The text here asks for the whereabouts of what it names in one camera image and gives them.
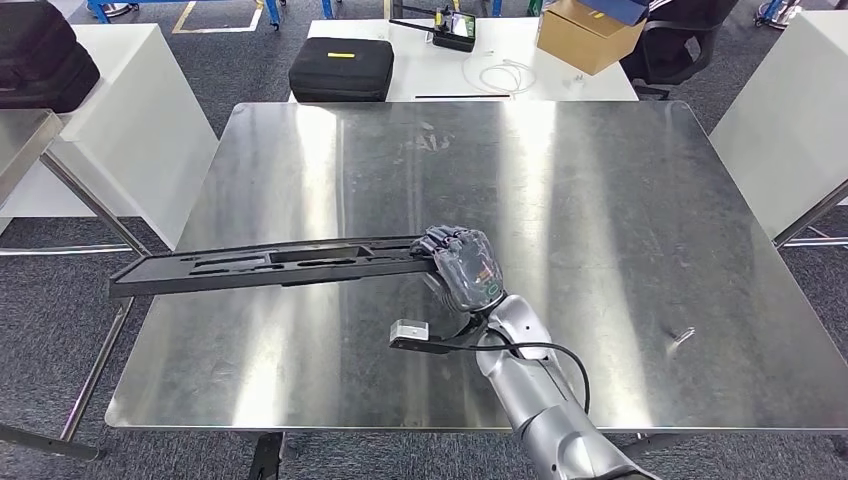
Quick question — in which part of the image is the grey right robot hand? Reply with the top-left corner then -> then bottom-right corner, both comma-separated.
409,225 -> 506,314

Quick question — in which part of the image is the long black plastic part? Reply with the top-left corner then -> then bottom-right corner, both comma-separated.
109,236 -> 439,299

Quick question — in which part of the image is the stainless steel workbench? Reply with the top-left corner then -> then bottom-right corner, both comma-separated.
0,100 -> 848,480

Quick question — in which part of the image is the blue metal shelf rack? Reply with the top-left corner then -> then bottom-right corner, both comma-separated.
86,0 -> 336,32

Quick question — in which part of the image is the black zip case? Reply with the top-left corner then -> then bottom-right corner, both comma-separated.
288,36 -> 396,104

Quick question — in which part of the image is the brown cardboard box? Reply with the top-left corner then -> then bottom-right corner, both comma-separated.
536,0 -> 647,76

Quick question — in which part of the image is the blue flat object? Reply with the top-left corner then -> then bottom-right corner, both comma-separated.
582,0 -> 654,26

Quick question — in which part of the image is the black office chair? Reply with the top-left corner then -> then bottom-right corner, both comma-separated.
619,0 -> 740,101

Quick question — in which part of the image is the stainless steel table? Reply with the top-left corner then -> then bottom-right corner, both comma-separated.
771,177 -> 848,250
0,109 -> 150,258

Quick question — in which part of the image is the black fabric bag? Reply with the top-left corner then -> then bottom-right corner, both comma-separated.
0,0 -> 102,114

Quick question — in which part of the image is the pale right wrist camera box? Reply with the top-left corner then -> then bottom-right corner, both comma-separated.
389,319 -> 432,346

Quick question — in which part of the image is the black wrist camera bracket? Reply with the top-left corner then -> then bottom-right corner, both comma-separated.
389,316 -> 492,356

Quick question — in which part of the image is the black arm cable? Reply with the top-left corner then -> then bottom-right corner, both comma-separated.
457,341 -> 592,415

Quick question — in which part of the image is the coiled white cable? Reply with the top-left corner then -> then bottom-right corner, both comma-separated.
461,56 -> 538,97

